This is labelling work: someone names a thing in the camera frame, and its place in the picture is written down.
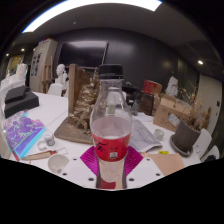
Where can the flat round red coaster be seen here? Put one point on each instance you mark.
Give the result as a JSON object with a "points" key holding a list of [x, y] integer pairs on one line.
{"points": [[107, 184]]}

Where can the black wall screen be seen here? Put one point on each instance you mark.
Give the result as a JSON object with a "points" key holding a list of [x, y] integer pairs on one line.
{"points": [[81, 53]]}

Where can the colourful purple painting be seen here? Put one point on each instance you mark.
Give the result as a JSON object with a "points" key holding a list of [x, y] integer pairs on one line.
{"points": [[23, 133]]}

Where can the brown wooden sculpture model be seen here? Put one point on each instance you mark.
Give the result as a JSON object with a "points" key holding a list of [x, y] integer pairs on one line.
{"points": [[78, 113]]}

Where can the small white jar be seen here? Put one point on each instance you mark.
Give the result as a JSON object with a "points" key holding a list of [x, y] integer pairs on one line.
{"points": [[159, 134]]}

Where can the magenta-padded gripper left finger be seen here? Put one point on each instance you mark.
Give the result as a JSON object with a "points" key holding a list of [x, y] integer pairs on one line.
{"points": [[76, 170]]}

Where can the black flat box stack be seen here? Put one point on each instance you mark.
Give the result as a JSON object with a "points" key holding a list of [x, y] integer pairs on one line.
{"points": [[20, 100]]}

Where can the white plaster statue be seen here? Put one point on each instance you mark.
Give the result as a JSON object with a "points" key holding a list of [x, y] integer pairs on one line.
{"points": [[172, 86]]}

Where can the brown cardboard box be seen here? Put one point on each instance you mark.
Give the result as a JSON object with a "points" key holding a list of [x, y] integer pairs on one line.
{"points": [[166, 115]]}

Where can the wooden easel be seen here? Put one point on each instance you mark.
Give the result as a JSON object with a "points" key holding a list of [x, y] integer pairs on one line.
{"points": [[46, 75]]}

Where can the ceiling light strip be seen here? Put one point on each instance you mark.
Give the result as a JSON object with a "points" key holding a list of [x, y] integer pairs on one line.
{"points": [[83, 5]]}

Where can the yellow tag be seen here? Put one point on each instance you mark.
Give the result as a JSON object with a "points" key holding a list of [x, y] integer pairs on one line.
{"points": [[163, 152]]}

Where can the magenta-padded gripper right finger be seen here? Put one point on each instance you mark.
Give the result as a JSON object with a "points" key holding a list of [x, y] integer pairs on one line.
{"points": [[146, 170]]}

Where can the red box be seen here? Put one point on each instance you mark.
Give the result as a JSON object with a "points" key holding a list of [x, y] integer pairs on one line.
{"points": [[152, 87]]}

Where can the silver-lidded paint jar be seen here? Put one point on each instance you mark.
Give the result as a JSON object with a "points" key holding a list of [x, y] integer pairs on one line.
{"points": [[49, 139]]}

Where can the potted dry plant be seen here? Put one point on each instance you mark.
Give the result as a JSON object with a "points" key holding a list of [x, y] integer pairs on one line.
{"points": [[185, 136]]}

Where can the clear red-labelled drink bottle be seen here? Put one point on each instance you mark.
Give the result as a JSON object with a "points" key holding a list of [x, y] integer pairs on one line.
{"points": [[111, 146]]}

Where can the white plaster bust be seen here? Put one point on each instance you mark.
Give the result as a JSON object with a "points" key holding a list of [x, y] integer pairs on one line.
{"points": [[61, 75]]}

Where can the white chair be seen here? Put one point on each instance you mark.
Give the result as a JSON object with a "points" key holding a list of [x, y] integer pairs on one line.
{"points": [[55, 90], [205, 136], [211, 154]]}

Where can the grey printed newspaper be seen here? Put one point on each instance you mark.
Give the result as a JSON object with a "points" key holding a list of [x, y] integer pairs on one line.
{"points": [[143, 136]]}

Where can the white cabinet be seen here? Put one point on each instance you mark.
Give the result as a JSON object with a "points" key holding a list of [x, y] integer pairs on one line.
{"points": [[40, 63]]}

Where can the wooden stick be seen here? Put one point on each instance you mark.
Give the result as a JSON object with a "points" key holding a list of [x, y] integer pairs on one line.
{"points": [[40, 155]]}

